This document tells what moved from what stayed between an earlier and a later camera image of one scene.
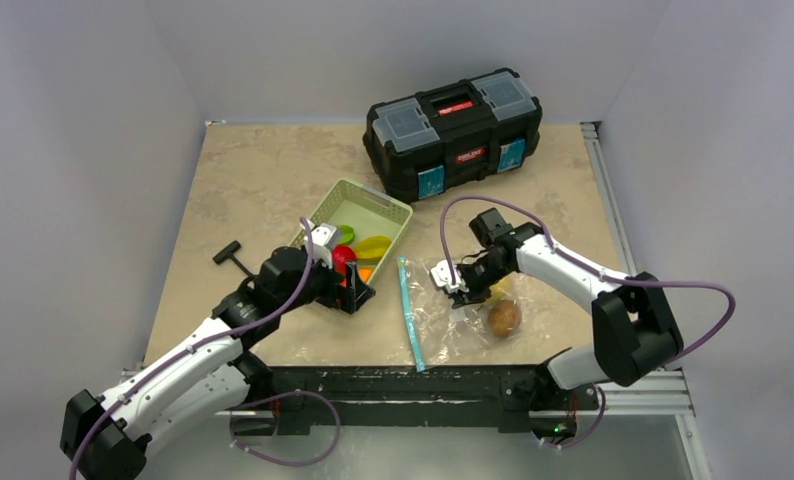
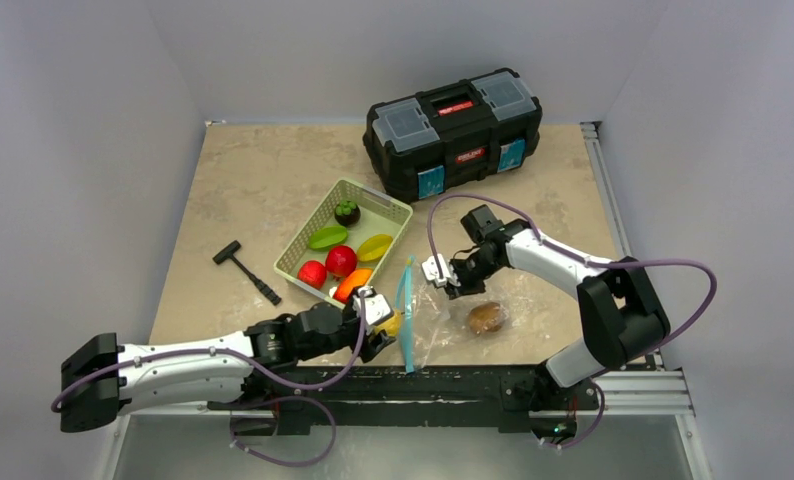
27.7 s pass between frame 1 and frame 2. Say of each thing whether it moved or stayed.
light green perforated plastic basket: stayed
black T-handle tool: stayed
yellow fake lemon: moved
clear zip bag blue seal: stayed
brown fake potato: moved
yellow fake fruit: stayed
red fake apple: stayed
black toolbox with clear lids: stayed
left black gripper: moved
